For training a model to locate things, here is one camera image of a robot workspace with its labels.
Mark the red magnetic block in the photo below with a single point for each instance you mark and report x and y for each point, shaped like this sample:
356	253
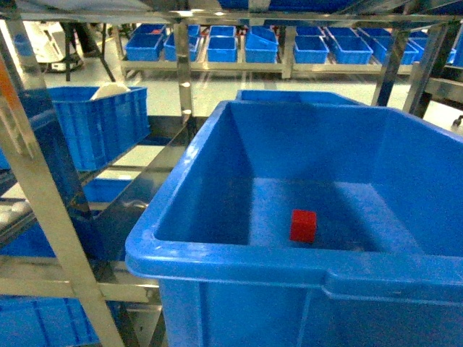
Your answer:
303	226

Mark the far steel shelf with bins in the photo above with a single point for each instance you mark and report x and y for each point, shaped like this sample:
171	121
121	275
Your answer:
303	55

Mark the blue crate left shelf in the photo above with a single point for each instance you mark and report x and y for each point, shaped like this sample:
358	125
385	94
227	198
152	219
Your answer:
72	127

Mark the blue bin behind large bin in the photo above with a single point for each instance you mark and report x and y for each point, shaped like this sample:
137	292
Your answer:
319	97

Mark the large blue bin foreground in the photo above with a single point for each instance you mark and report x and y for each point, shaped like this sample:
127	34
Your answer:
385	268

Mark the blue bin lower left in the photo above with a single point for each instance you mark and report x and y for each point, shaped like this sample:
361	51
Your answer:
45	321

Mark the steel shelf frame left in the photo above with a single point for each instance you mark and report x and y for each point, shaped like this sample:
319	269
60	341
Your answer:
115	302

